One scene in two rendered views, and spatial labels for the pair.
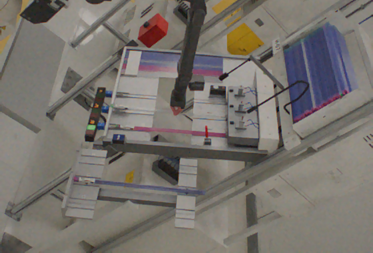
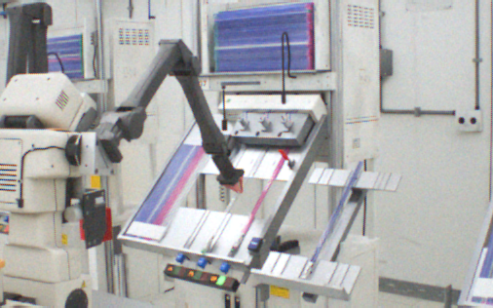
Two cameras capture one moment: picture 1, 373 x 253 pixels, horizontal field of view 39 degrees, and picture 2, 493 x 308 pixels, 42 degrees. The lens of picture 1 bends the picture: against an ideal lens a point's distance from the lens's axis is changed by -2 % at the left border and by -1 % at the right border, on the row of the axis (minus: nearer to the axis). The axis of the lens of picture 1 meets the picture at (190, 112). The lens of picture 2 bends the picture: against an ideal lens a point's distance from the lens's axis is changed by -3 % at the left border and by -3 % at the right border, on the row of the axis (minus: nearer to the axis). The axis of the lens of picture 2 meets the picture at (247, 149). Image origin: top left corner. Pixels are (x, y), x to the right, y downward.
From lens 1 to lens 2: 1.17 m
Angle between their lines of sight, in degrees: 29
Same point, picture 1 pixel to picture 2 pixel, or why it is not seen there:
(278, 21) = not seen: hidden behind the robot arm
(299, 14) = not seen: hidden behind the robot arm
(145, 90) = (192, 220)
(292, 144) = (332, 80)
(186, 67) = (215, 132)
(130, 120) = (230, 238)
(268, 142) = (317, 105)
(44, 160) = not seen: outside the picture
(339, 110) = (323, 18)
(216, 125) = (271, 156)
